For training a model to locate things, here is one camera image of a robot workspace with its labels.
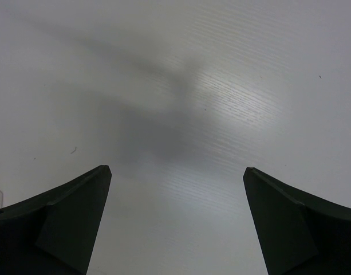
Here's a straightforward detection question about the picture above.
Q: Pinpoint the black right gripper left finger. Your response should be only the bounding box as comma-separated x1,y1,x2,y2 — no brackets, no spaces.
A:
0,165,112,274

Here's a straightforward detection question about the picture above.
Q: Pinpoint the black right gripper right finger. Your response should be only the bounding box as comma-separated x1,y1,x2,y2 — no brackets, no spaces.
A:
243,167,351,274

